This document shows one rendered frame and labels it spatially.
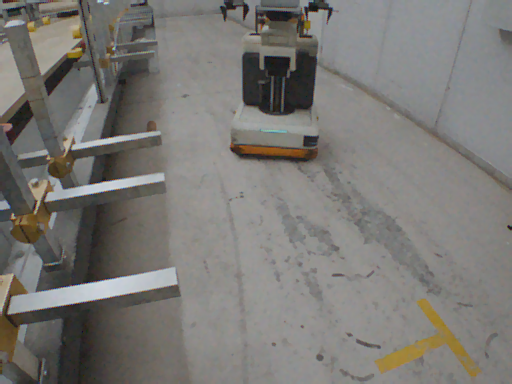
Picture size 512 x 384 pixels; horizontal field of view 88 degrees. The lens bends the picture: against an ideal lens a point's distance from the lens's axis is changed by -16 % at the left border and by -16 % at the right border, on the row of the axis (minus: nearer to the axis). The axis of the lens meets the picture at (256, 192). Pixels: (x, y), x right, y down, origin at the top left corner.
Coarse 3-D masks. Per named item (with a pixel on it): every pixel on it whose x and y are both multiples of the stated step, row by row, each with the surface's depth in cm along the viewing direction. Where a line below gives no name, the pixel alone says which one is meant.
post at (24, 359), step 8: (16, 344) 36; (16, 352) 35; (24, 352) 37; (16, 360) 35; (24, 360) 37; (32, 360) 39; (40, 360) 41; (8, 368) 34; (16, 368) 35; (24, 368) 36; (32, 368) 38; (40, 368) 40; (8, 376) 36; (16, 376) 36; (24, 376) 37; (32, 376) 37
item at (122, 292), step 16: (160, 272) 41; (176, 272) 41; (64, 288) 38; (80, 288) 38; (96, 288) 39; (112, 288) 39; (128, 288) 39; (144, 288) 39; (160, 288) 39; (176, 288) 40; (16, 304) 36; (32, 304) 36; (48, 304) 36; (64, 304) 36; (80, 304) 37; (96, 304) 38; (112, 304) 39; (128, 304) 40; (16, 320) 35; (32, 320) 36
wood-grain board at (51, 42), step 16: (32, 32) 233; (48, 32) 220; (64, 32) 209; (0, 48) 175; (48, 48) 155; (64, 48) 151; (0, 64) 131; (48, 64) 121; (0, 80) 106; (16, 80) 103; (0, 96) 89; (16, 96) 87; (0, 112) 77
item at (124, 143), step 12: (156, 132) 80; (84, 144) 76; (96, 144) 76; (108, 144) 76; (120, 144) 77; (132, 144) 78; (144, 144) 79; (156, 144) 80; (24, 156) 71; (36, 156) 71; (72, 156) 75; (84, 156) 76; (24, 168) 72
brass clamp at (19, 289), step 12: (0, 276) 38; (12, 276) 38; (0, 288) 36; (12, 288) 37; (24, 288) 40; (0, 300) 35; (0, 312) 33; (0, 324) 33; (12, 324) 35; (0, 336) 32; (12, 336) 34; (0, 348) 31; (12, 348) 34; (0, 360) 30; (0, 372) 30
